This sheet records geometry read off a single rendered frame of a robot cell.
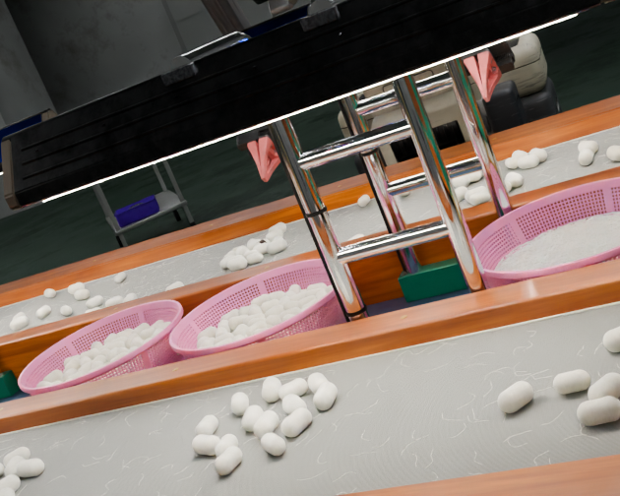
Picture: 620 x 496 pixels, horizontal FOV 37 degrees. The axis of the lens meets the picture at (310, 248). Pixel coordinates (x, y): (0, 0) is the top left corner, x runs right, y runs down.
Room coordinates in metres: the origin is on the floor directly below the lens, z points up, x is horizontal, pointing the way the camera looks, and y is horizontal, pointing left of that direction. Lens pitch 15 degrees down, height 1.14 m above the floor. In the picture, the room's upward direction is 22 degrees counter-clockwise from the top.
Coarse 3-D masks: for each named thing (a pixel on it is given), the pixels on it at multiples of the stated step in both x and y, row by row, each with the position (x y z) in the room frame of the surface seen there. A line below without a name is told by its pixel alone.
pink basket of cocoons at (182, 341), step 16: (272, 272) 1.35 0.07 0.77; (288, 272) 1.34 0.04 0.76; (304, 272) 1.33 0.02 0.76; (320, 272) 1.30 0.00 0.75; (240, 288) 1.35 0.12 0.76; (256, 288) 1.35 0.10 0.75; (272, 288) 1.35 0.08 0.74; (288, 288) 1.34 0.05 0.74; (304, 288) 1.32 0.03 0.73; (208, 304) 1.33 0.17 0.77; (224, 304) 1.34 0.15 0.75; (240, 304) 1.34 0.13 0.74; (320, 304) 1.12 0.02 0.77; (336, 304) 1.15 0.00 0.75; (192, 320) 1.30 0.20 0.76; (208, 320) 1.31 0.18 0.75; (288, 320) 1.10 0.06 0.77; (304, 320) 1.11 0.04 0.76; (320, 320) 1.13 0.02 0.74; (336, 320) 1.16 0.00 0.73; (176, 336) 1.25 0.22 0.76; (192, 336) 1.28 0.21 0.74; (256, 336) 1.09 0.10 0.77; (272, 336) 1.10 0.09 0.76; (176, 352) 1.17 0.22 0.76; (192, 352) 1.14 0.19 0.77; (208, 352) 1.12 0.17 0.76
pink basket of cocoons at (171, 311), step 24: (120, 312) 1.48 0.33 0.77; (168, 312) 1.42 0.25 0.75; (72, 336) 1.46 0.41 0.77; (96, 336) 1.47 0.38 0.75; (168, 336) 1.29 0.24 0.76; (48, 360) 1.42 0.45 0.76; (120, 360) 1.22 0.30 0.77; (144, 360) 1.25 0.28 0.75; (168, 360) 1.28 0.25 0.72; (24, 384) 1.32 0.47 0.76; (72, 384) 1.22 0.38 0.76
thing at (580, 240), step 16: (576, 224) 1.12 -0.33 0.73; (592, 224) 1.09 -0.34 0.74; (608, 224) 1.07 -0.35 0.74; (544, 240) 1.11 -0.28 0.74; (560, 240) 1.08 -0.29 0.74; (576, 240) 1.06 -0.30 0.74; (592, 240) 1.03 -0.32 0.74; (608, 240) 1.02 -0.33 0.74; (512, 256) 1.11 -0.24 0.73; (528, 256) 1.08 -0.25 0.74; (544, 256) 1.06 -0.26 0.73; (560, 256) 1.03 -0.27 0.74; (576, 256) 1.01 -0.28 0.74
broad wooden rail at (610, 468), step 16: (560, 464) 0.58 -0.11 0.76; (576, 464) 0.57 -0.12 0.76; (592, 464) 0.57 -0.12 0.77; (608, 464) 0.56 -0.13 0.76; (448, 480) 0.62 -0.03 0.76; (464, 480) 0.61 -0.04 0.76; (480, 480) 0.60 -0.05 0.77; (496, 480) 0.59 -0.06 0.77; (512, 480) 0.58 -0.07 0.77; (528, 480) 0.58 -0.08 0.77; (544, 480) 0.57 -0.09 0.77; (560, 480) 0.56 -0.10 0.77; (576, 480) 0.56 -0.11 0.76; (592, 480) 0.55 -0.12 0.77; (608, 480) 0.54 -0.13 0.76
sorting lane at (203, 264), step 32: (544, 160) 1.44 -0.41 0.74; (576, 160) 1.37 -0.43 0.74; (608, 160) 1.31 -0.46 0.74; (416, 192) 1.58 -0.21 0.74; (512, 192) 1.35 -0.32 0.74; (288, 224) 1.72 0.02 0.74; (352, 224) 1.54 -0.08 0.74; (384, 224) 1.46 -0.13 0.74; (192, 256) 1.79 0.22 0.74; (288, 256) 1.51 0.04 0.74; (64, 288) 1.98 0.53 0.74; (96, 288) 1.86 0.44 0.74; (128, 288) 1.74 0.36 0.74; (160, 288) 1.64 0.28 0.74; (0, 320) 1.94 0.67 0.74; (32, 320) 1.81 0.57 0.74
